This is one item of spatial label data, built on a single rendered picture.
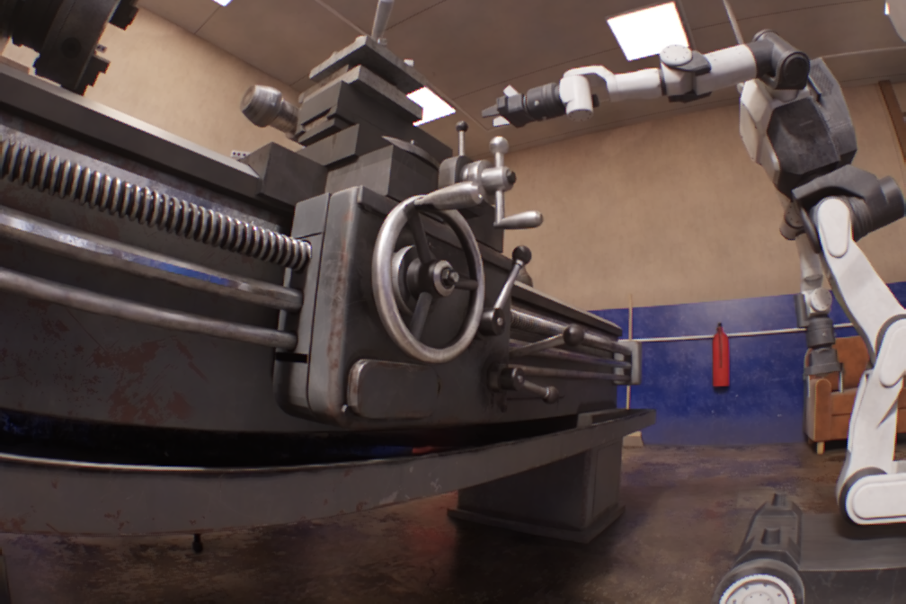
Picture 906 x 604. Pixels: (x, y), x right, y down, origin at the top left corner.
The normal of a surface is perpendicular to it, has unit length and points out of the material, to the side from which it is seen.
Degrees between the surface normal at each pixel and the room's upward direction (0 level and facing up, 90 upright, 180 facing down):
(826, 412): 90
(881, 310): 90
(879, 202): 112
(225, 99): 90
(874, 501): 90
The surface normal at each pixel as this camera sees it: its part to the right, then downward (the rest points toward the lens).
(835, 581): -0.67, -0.22
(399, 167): 0.81, -0.10
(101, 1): 0.76, 0.17
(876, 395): -0.79, 0.17
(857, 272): -0.43, 0.08
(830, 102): -0.49, -0.29
